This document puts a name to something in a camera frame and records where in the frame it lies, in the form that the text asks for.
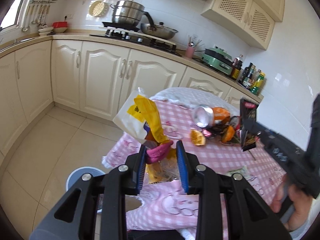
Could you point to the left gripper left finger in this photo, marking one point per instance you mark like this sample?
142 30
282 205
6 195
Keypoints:
74 215

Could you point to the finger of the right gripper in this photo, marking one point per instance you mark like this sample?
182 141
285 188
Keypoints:
286 153

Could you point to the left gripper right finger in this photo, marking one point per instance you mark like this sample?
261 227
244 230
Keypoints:
225 199

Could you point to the black snack packet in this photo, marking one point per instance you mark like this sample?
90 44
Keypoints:
248 115

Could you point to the orange peel piece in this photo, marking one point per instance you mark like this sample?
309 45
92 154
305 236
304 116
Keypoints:
197 138

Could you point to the yellow white snack bag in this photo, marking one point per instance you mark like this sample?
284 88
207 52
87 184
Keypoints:
139 117

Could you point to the blue plastic trash bucket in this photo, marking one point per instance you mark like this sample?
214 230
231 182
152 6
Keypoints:
81 191

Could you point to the steel kitchen sink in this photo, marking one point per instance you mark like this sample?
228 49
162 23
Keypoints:
16 42

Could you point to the kitchen window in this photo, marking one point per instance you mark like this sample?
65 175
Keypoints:
11 17

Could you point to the person's right hand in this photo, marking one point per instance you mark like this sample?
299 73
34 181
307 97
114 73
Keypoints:
301 202

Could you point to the small green wrapper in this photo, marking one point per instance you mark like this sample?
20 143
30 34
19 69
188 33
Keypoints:
241 170

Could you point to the green condiment bottle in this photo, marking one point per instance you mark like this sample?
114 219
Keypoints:
258 83

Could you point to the pink checkered tablecloth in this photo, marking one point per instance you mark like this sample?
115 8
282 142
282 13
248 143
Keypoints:
196 195

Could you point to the silver orange soda can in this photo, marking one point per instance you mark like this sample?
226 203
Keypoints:
206 117

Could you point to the dark soy sauce bottle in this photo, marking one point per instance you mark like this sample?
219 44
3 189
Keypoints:
237 65

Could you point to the green electric cooker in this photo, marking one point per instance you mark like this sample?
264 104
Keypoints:
218 60

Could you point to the cream lower cabinets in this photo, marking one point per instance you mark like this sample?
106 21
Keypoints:
93 75

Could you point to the cream cabinets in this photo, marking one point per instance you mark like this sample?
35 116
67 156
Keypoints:
93 75
251 20

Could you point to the pink chopstick holder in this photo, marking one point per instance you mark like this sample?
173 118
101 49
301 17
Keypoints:
190 52

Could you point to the cream upper cabinets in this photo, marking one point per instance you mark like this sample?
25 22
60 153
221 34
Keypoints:
251 20

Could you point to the black gas stove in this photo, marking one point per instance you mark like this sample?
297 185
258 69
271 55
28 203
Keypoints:
127 33

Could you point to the white bowls stack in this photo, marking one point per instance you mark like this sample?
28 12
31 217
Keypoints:
45 31

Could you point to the steel wok with lid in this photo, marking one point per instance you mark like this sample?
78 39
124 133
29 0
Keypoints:
157 30

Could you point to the red box on counter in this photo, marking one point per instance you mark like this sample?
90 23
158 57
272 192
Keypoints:
60 24

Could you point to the stainless steel steamer pot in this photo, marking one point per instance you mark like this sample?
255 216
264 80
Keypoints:
127 12

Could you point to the yellow round steamer tray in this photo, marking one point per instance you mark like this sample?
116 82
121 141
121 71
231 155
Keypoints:
98 8

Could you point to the hanging utensil rack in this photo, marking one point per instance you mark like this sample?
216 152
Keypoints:
36 14

